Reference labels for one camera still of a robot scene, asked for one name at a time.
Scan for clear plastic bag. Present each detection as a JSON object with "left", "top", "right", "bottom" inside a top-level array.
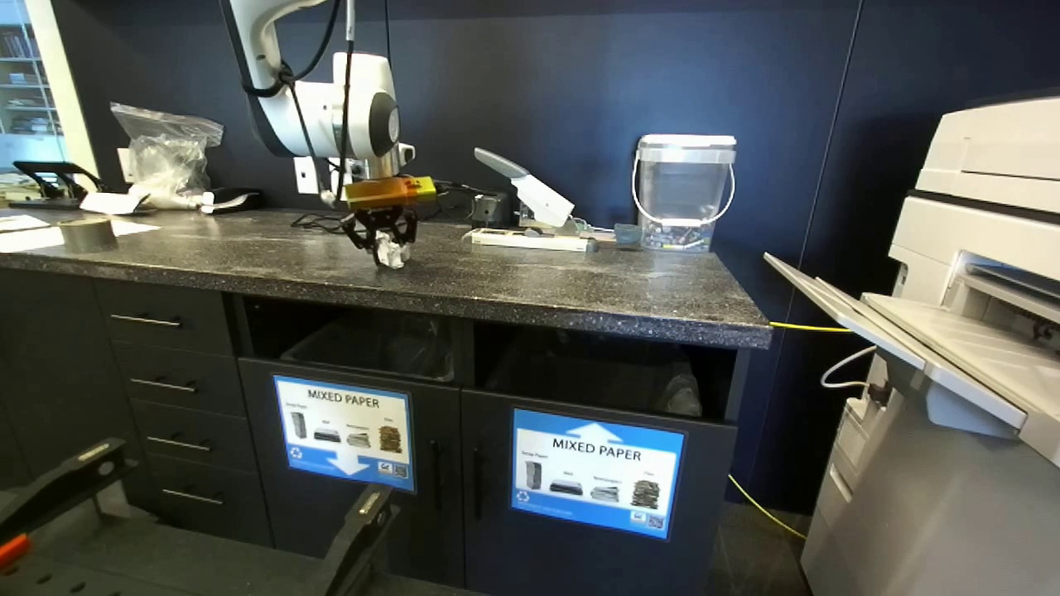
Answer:
[{"left": 106, "top": 98, "right": 225, "bottom": 210}]

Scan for black power cable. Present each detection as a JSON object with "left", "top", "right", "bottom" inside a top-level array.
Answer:
[{"left": 287, "top": 206, "right": 359, "bottom": 236}]

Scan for white office printer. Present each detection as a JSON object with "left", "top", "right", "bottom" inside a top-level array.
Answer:
[{"left": 759, "top": 97, "right": 1060, "bottom": 596}]

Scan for black recycling bin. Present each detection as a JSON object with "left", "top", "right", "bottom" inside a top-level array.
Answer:
[
  {"left": 479, "top": 329, "right": 708, "bottom": 423},
  {"left": 276, "top": 310, "right": 463, "bottom": 387}
]

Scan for white printer cable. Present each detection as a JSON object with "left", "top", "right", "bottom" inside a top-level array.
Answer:
[{"left": 818, "top": 341, "right": 880, "bottom": 394}]

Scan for loose white paper sheets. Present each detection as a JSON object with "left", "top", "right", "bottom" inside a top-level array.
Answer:
[{"left": 75, "top": 182, "right": 160, "bottom": 239}]

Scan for small white paper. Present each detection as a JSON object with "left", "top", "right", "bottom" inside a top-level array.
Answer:
[{"left": 370, "top": 231, "right": 418, "bottom": 271}]

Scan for black metal bar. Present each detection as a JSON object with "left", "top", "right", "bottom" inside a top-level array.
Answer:
[{"left": 314, "top": 482, "right": 403, "bottom": 596}]

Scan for translucent plastic container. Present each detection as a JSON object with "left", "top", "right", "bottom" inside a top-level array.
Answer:
[{"left": 628, "top": 129, "right": 741, "bottom": 253}]

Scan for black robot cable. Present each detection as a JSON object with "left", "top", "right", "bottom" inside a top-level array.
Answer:
[{"left": 225, "top": 0, "right": 401, "bottom": 209}]

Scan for black counter cabinet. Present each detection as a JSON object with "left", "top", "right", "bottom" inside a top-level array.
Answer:
[{"left": 0, "top": 260, "right": 776, "bottom": 596}]

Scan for black bar with orange tip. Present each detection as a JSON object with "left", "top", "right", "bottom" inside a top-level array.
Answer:
[{"left": 0, "top": 432, "right": 132, "bottom": 577}]

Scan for yellow floor cable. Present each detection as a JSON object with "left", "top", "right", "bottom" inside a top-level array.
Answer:
[{"left": 727, "top": 319, "right": 855, "bottom": 544}]

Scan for black drawer with handle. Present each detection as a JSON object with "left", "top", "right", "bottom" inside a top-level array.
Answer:
[
  {"left": 106, "top": 347, "right": 248, "bottom": 417},
  {"left": 94, "top": 281, "right": 240, "bottom": 358},
  {"left": 123, "top": 405, "right": 261, "bottom": 478},
  {"left": 132, "top": 461, "right": 276, "bottom": 545}
]

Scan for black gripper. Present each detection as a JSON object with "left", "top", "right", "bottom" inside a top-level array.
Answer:
[{"left": 341, "top": 206, "right": 422, "bottom": 257}]

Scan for white switch plate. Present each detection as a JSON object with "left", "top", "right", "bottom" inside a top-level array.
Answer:
[{"left": 292, "top": 154, "right": 320, "bottom": 199}]

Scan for blue mixed paper sign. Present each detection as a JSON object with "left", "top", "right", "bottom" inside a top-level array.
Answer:
[
  {"left": 269, "top": 370, "right": 422, "bottom": 497},
  {"left": 508, "top": 405, "right": 689, "bottom": 544}
]

